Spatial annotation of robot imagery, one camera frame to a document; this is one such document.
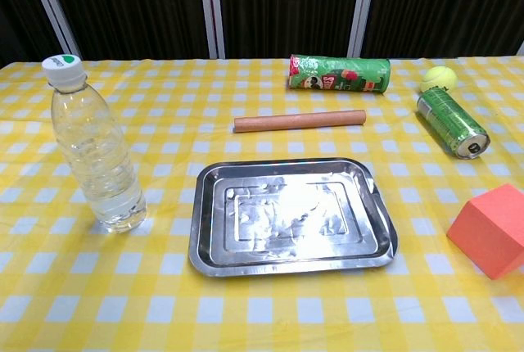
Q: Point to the clear plastic bottle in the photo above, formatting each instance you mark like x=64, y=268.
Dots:
x=98, y=163

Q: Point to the rectangular metal tray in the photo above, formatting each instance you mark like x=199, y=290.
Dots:
x=286, y=213

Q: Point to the brown wooden stick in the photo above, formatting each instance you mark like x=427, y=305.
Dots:
x=299, y=120

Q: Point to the green chips canister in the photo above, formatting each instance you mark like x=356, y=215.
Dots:
x=340, y=73

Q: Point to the black pleated curtain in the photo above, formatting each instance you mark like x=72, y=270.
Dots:
x=286, y=0

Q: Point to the green drink can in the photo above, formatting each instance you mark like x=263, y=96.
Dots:
x=446, y=118

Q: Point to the yellow tennis ball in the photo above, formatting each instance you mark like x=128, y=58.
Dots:
x=439, y=78

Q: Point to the yellow white checkered tablecloth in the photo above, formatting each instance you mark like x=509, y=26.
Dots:
x=123, y=307

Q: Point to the orange foam cube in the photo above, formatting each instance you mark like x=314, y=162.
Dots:
x=491, y=229

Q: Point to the white frame post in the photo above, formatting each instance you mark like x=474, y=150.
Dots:
x=51, y=4
x=363, y=8
x=211, y=8
x=521, y=49

